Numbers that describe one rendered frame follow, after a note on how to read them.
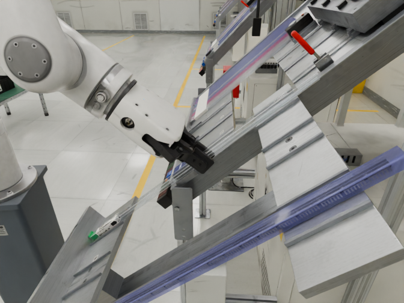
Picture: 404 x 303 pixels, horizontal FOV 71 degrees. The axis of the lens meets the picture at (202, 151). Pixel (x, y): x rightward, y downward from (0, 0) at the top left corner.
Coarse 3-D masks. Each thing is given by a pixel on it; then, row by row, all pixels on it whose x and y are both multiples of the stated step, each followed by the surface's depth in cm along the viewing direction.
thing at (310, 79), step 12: (312, 72) 39; (300, 84) 39; (312, 84) 39; (288, 96) 40; (264, 108) 42; (276, 108) 41; (252, 120) 42; (240, 132) 44; (216, 144) 45; (180, 168) 49; (192, 168) 47; (168, 180) 49; (156, 192) 50; (132, 204) 53; (120, 216) 54
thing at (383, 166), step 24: (360, 168) 21; (384, 168) 20; (312, 192) 23; (336, 192) 21; (288, 216) 23; (312, 216) 23; (240, 240) 25; (264, 240) 24; (192, 264) 27; (216, 264) 26; (144, 288) 30; (168, 288) 28
